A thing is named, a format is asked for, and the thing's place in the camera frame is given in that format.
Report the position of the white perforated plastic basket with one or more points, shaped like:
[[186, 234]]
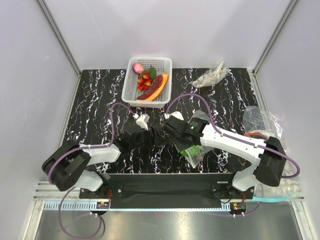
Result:
[[130, 93]]

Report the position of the left aluminium frame post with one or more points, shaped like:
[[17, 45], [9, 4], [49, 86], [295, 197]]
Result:
[[58, 35]]

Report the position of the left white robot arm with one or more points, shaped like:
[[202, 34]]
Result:
[[67, 166]]

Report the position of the aluminium frame post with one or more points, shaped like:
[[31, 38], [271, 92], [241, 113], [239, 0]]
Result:
[[58, 35], [275, 35]]

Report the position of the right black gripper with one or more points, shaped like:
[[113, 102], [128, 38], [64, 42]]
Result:
[[179, 147]]

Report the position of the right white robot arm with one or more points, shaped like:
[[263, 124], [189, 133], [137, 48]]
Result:
[[267, 157]]

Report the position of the green lettuce head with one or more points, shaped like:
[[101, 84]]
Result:
[[191, 151]]

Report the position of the white slotted cable duct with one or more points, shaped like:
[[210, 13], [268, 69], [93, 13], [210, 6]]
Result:
[[91, 205]]

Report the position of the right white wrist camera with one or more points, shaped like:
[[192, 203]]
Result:
[[175, 114]]

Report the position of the crumpled clear bags pile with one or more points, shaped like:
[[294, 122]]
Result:
[[259, 124]]

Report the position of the zip bag with white slices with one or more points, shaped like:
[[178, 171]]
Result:
[[203, 149]]

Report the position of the blue-zip bag of slices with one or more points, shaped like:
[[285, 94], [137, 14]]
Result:
[[288, 190]]

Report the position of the red cherry bunch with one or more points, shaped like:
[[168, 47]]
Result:
[[145, 79]]

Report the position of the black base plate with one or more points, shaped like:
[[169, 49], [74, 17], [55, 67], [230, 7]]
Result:
[[122, 186]]

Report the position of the orange papaya slice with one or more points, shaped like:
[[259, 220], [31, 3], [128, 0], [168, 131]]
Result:
[[155, 89]]

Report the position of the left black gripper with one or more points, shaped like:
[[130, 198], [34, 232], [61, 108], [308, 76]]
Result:
[[154, 140]]

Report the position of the purple onion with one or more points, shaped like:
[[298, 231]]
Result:
[[138, 68]]

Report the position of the back bag of slices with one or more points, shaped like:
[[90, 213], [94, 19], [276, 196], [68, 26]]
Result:
[[212, 76]]

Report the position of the right aluminium frame post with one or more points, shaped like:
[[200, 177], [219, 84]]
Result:
[[275, 35]]

